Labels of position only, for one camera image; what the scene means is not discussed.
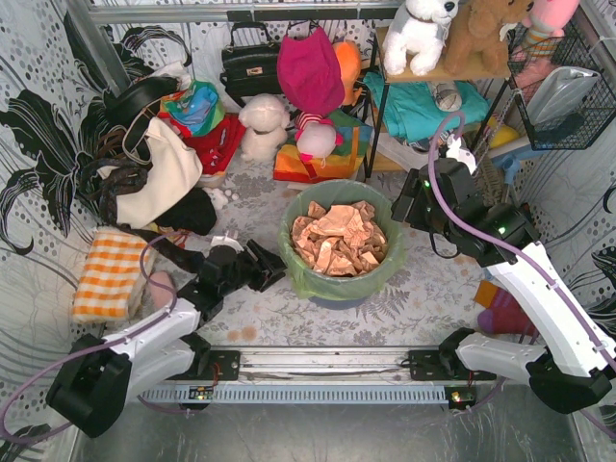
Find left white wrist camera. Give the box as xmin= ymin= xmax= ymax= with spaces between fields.
xmin=210 ymin=230 xmax=244 ymax=253

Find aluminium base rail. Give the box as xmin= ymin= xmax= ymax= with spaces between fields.
xmin=71 ymin=344 xmax=591 ymax=403

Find teal folded clothes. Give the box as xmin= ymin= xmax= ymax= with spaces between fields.
xmin=382 ymin=81 xmax=490 ymax=141

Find pink white plush doll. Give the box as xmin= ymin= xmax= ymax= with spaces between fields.
xmin=295 ymin=112 xmax=344 ymax=162

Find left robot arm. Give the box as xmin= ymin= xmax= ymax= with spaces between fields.
xmin=45 ymin=238 xmax=286 ymax=438

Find crumpled brown paper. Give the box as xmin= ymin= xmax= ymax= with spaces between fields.
xmin=290 ymin=201 xmax=389 ymax=277

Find blue trash bin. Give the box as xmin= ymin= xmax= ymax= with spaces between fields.
xmin=309 ymin=295 xmax=371 ymax=311

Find green trash bag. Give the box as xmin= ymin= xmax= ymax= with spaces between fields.
xmin=277 ymin=179 xmax=405 ymax=300

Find magenta cloth bag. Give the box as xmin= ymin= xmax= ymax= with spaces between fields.
xmin=276 ymin=26 xmax=345 ymax=116

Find orange checkered cloth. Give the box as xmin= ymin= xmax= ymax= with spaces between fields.
xmin=71 ymin=227 xmax=158 ymax=323

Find white plush dog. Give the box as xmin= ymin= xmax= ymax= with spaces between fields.
xmin=382 ymin=0 xmax=459 ymax=76

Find pink cylinder pillow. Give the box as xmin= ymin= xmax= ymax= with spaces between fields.
xmin=148 ymin=271 xmax=175 ymax=309

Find cream canvas tote bag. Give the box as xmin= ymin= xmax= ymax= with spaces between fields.
xmin=96 ymin=117 xmax=203 ymax=229

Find pink plush toy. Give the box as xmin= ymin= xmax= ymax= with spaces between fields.
xmin=522 ymin=0 xmax=579 ymax=48

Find colourful printed bag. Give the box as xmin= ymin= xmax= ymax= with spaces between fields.
xmin=158 ymin=81 xmax=225 ymax=138

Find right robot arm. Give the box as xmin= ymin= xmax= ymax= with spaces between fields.
xmin=392 ymin=158 xmax=615 ymax=414

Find black leather handbag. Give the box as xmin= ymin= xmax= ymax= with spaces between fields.
xmin=219 ymin=21 xmax=283 ymax=108

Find wooden metal shelf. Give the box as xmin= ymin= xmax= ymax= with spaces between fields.
xmin=360 ymin=27 xmax=511 ymax=180

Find rainbow striped bag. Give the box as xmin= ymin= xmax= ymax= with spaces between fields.
xmin=273 ymin=110 xmax=372 ymax=184

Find striped colourful sock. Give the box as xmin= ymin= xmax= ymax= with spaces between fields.
xmin=475 ymin=280 xmax=537 ymax=336

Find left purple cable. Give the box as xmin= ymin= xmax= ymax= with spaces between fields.
xmin=0 ymin=230 xmax=213 ymax=444

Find silver foil pouch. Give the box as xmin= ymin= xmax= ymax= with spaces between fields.
xmin=526 ymin=66 xmax=601 ymax=125

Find brown teddy bear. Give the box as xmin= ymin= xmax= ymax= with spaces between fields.
xmin=444 ymin=0 xmax=534 ymax=76

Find orange plush toy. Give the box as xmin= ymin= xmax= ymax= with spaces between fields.
xmin=333 ymin=40 xmax=361 ymax=106

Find black wire basket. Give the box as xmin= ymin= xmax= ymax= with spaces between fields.
xmin=508 ymin=23 xmax=615 ymax=151

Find white plush lamb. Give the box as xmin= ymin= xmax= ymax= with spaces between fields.
xmin=239 ymin=93 xmax=290 ymax=162

